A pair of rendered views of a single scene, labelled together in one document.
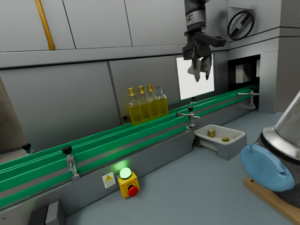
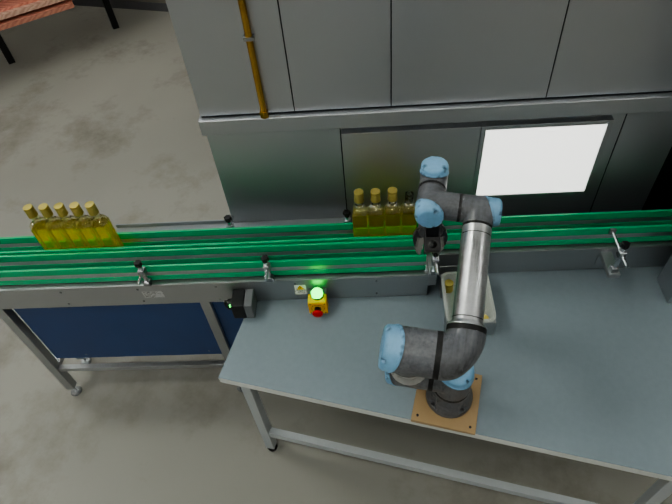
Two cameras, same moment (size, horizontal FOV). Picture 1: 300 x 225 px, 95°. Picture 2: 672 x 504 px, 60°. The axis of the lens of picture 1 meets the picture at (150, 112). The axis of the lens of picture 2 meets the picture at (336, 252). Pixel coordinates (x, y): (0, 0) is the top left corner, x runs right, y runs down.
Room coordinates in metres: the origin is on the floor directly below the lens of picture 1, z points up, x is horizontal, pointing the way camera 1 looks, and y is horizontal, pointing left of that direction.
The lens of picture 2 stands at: (-0.52, -0.62, 2.56)
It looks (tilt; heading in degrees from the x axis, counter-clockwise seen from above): 50 degrees down; 33
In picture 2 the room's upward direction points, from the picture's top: 6 degrees counter-clockwise
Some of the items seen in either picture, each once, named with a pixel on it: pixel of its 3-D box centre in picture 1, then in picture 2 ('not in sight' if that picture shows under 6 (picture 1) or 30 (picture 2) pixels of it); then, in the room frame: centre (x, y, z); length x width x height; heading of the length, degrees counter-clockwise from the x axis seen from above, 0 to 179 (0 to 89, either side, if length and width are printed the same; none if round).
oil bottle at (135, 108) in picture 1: (137, 118); (360, 225); (0.74, 0.08, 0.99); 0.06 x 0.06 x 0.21; 28
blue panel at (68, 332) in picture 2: not in sight; (221, 310); (0.41, 0.60, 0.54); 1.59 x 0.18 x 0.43; 118
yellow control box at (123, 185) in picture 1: (128, 183); (318, 301); (0.49, 0.14, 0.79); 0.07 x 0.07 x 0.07; 28
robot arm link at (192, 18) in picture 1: (195, 21); not in sight; (0.60, -0.23, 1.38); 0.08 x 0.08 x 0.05
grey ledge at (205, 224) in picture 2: not in sight; (231, 236); (0.59, 0.59, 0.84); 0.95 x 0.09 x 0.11; 118
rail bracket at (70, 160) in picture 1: (72, 167); (267, 274); (0.43, 0.30, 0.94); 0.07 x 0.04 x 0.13; 28
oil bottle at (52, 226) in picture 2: not in sight; (59, 232); (0.22, 1.08, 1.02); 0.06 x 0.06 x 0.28; 28
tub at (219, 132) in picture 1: (217, 139); (466, 302); (0.71, -0.36, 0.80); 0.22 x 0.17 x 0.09; 28
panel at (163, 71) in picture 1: (173, 80); (469, 162); (1.05, -0.21, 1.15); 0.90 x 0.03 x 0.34; 118
